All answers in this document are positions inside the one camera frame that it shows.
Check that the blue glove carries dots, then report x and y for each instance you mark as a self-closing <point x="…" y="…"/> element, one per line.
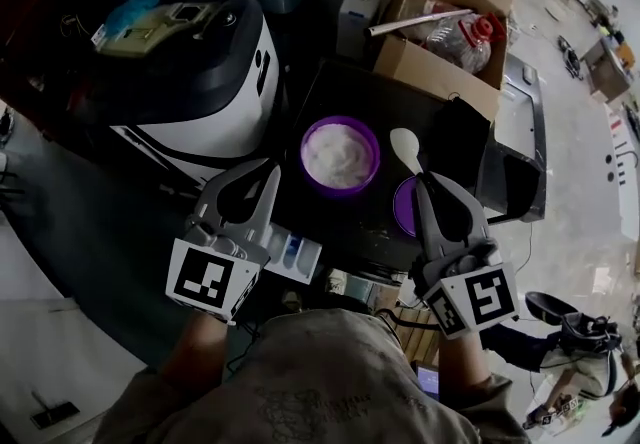
<point x="132" y="7"/>

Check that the beige electronic device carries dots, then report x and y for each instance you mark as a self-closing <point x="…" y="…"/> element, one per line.
<point x="150" y="32"/>

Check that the person's beige shirt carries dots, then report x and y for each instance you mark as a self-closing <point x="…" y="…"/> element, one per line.
<point x="325" y="382"/>

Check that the black fabric pouch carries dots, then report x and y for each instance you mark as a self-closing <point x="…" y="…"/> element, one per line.
<point x="460" y="142"/>

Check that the small grey device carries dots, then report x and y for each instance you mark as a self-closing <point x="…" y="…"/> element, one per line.
<point x="528" y="74"/>

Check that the white plastic spoon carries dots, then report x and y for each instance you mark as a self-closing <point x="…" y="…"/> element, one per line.
<point x="406" y="147"/>

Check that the white powder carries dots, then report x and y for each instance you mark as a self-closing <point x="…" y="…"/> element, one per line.
<point x="340" y="154"/>

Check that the person's right forearm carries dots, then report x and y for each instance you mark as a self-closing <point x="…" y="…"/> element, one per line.
<point x="462" y="357"/>

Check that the metal tube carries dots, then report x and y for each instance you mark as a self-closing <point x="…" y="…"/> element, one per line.
<point x="415" y="22"/>

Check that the white door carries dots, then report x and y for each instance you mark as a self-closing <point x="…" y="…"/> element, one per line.
<point x="75" y="357"/>

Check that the purple bowl of white powder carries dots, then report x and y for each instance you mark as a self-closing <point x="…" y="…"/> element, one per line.
<point x="345" y="191"/>

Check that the white detergent drawer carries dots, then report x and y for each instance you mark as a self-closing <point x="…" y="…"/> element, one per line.
<point x="300" y="257"/>

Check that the black wheeled device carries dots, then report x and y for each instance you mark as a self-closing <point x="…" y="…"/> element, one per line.
<point x="571" y="57"/>

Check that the person's left forearm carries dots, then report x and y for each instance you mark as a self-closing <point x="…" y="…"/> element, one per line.
<point x="192" y="347"/>

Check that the clear bottle with red cap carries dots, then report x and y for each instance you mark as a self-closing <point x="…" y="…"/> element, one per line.
<point x="460" y="47"/>

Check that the black glossy cabinet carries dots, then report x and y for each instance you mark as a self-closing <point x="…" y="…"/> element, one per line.
<point x="515" y="172"/>

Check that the white carton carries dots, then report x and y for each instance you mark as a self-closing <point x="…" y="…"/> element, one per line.
<point x="357" y="22"/>

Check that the white black appliance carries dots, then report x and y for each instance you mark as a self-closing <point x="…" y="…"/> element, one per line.
<point x="225" y="122"/>

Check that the purple round lid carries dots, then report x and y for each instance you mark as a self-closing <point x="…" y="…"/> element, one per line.
<point x="404" y="212"/>

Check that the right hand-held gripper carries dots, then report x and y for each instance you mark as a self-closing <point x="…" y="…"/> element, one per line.
<point x="490" y="297"/>

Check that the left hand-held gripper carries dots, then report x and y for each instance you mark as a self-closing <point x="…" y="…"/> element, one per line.
<point x="200" y="277"/>

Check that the white low cabinet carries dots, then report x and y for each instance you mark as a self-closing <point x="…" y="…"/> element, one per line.
<point x="627" y="172"/>

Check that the large cardboard box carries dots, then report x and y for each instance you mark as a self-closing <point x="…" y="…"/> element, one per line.
<point x="440" y="77"/>

